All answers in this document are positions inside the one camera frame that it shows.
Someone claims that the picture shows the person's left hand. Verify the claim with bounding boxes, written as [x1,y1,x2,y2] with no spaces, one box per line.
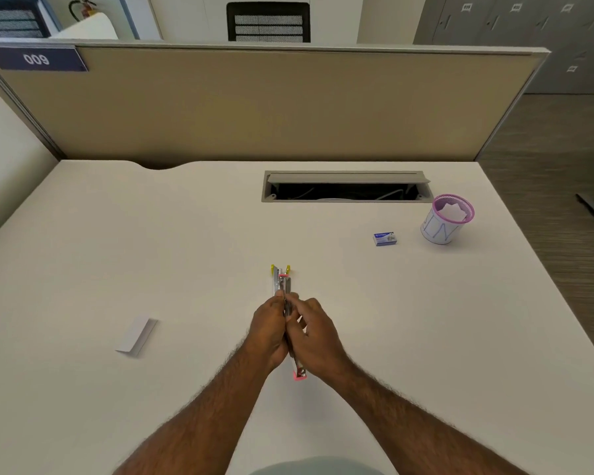
[241,295,290,374]

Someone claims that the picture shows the person's right hand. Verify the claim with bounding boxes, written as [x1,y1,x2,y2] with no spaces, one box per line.
[284,293,353,382]

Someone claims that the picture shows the pink stapler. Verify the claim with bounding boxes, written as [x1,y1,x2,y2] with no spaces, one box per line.
[270,264,308,381]

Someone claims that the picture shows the person's right forearm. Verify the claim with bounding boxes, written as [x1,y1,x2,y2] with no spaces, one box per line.
[327,358,528,475]

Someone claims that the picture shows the person's left forearm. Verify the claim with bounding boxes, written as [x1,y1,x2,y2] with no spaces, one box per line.
[113,341,278,475]

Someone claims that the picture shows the folded white paper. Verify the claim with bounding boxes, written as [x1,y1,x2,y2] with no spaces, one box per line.
[115,317,158,355]

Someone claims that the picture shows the pink mesh pen holder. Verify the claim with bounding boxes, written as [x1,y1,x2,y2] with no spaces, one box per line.
[421,194,475,247]

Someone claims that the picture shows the white paper in holder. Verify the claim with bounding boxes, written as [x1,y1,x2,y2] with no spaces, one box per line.
[437,202,468,224]

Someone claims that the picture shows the beige desk partition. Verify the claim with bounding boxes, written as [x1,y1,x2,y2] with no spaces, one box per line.
[0,39,551,170]

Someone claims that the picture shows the black mesh office chair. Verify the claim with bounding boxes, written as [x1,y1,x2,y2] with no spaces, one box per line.
[226,2,312,43]
[0,0,50,40]

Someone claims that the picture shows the beige side partition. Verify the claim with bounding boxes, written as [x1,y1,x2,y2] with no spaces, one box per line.
[0,81,62,250]

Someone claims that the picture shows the blue number plate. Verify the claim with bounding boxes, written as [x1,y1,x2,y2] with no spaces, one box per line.
[0,46,90,73]

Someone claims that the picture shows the grey locker cabinet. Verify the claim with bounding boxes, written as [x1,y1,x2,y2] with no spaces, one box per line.
[413,0,594,95]

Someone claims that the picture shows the red fire extinguisher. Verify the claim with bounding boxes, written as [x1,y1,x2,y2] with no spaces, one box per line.
[69,0,99,22]

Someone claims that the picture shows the grey desk cable tray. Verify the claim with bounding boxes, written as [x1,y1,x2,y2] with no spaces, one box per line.
[261,170,434,203]

